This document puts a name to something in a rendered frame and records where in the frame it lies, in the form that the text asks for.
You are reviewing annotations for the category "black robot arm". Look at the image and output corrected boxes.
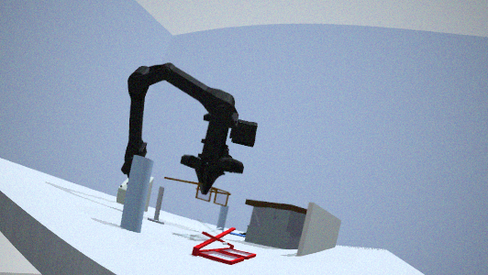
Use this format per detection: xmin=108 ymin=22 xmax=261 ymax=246
xmin=121 ymin=62 xmax=258 ymax=178

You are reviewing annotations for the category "light blue cylinder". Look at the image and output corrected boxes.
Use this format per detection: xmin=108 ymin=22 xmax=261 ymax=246
xmin=120 ymin=155 xmax=154 ymax=233
xmin=216 ymin=205 xmax=229 ymax=231

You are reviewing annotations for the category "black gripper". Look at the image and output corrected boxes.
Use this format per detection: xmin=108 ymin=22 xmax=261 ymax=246
xmin=181 ymin=136 xmax=244 ymax=194

